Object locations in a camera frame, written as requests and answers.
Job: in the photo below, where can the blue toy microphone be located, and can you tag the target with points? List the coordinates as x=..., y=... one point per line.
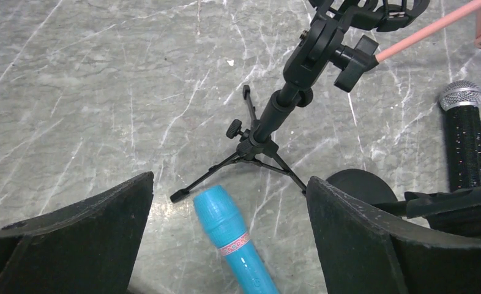
x=223, y=223

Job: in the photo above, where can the black round-base mic stand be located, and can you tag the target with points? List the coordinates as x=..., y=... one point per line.
x=457, y=212

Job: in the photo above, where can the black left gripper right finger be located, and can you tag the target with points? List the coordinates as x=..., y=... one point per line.
x=363, y=249

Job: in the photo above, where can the black tripod shock-mount stand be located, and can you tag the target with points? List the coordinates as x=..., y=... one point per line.
x=318, y=46

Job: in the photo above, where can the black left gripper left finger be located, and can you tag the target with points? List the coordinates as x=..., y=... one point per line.
x=87, y=247

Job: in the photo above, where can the black glitter microphone silver head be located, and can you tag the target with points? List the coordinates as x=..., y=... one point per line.
x=460, y=103

